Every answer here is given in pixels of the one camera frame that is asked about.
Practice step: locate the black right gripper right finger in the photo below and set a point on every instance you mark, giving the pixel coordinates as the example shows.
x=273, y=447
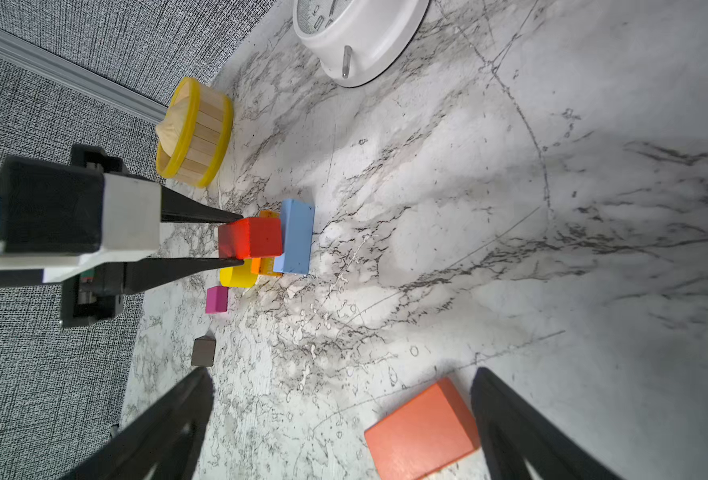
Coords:
x=516, y=438

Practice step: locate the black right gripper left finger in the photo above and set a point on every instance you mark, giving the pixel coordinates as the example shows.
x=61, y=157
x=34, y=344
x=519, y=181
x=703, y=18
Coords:
x=164, y=442

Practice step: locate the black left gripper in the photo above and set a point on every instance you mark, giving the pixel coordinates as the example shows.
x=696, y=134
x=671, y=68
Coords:
x=96, y=293

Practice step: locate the orange-red wood block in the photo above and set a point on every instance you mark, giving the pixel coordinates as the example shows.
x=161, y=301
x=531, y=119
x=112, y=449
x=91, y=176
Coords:
x=431, y=431

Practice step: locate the yellow wood cylinder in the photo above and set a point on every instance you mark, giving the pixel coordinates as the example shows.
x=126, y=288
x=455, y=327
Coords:
x=241, y=276

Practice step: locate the red wood block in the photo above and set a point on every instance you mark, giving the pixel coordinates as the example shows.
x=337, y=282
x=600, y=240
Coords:
x=250, y=238

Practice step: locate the orange wood bar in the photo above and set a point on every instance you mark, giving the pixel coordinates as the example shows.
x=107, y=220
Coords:
x=265, y=266

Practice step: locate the light blue wood block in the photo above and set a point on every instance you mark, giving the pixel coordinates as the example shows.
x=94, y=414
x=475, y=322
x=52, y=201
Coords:
x=297, y=223

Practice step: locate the brown wood block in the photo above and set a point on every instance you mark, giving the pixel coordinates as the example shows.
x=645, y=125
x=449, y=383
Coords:
x=203, y=352

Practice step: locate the magenta wood cube left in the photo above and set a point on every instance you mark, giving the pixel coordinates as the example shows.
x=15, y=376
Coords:
x=217, y=300

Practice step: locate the yellow rimmed wooden steamer basket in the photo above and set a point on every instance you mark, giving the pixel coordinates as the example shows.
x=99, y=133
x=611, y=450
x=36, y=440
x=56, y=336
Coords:
x=202, y=146

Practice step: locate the right cream steamed bun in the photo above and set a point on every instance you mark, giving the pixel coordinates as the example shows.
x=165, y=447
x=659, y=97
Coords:
x=170, y=128

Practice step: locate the white round alarm clock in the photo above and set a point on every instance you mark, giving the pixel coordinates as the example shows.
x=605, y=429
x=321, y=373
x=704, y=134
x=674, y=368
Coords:
x=357, y=40

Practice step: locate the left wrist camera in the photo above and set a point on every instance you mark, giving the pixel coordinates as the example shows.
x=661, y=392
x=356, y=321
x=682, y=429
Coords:
x=62, y=220

